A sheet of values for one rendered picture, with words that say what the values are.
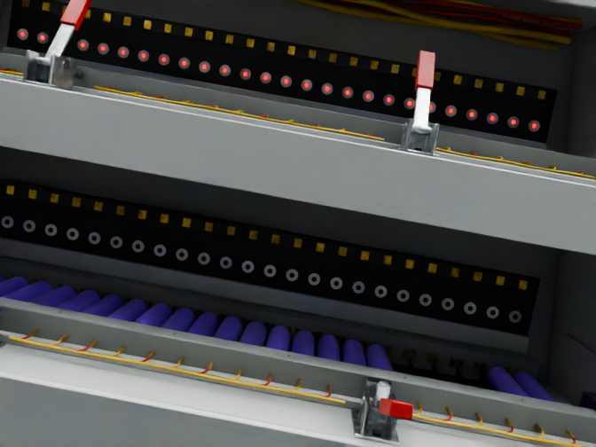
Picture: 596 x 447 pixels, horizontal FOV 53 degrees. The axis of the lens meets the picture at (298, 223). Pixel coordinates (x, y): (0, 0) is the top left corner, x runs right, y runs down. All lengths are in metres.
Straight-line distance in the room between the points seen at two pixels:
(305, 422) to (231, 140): 0.19
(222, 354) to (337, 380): 0.08
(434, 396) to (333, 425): 0.08
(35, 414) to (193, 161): 0.19
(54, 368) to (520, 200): 0.32
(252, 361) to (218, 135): 0.16
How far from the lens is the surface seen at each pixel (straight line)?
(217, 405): 0.40
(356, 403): 0.43
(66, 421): 0.41
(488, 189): 0.42
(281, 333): 0.49
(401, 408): 0.33
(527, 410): 0.45
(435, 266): 0.55
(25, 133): 0.45
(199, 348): 0.43
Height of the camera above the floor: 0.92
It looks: 13 degrees up
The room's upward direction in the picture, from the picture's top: 11 degrees clockwise
